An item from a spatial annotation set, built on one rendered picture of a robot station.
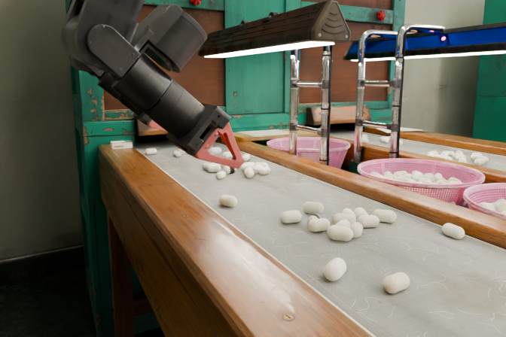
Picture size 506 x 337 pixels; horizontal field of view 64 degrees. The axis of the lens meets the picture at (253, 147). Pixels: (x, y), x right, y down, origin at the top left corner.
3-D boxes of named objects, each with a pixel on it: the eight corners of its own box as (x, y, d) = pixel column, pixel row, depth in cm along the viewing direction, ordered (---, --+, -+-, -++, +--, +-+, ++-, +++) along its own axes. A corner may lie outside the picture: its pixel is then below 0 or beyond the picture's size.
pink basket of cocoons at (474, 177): (459, 241, 75) (464, 192, 74) (334, 211, 93) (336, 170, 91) (494, 208, 95) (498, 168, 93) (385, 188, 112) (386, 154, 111)
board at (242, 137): (242, 141, 136) (242, 138, 136) (225, 135, 150) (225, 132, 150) (323, 135, 151) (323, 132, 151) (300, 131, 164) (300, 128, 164)
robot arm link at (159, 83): (101, 81, 51) (108, 81, 46) (135, 40, 52) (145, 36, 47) (144, 116, 54) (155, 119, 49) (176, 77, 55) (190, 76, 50)
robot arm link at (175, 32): (61, 37, 48) (80, 42, 42) (123, -32, 50) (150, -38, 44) (135, 100, 56) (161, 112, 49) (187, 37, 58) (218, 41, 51)
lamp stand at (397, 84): (394, 187, 113) (404, 21, 106) (347, 172, 131) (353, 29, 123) (441, 180, 121) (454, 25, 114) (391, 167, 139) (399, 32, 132)
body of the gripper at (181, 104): (202, 109, 60) (163, 75, 57) (229, 114, 51) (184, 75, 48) (174, 144, 59) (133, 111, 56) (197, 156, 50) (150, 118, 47)
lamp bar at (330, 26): (315, 40, 70) (315, -4, 69) (197, 56, 125) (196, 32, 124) (351, 41, 74) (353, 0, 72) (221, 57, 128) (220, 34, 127)
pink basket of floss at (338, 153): (342, 184, 116) (343, 152, 114) (254, 177, 125) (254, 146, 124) (354, 166, 140) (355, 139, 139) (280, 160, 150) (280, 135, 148)
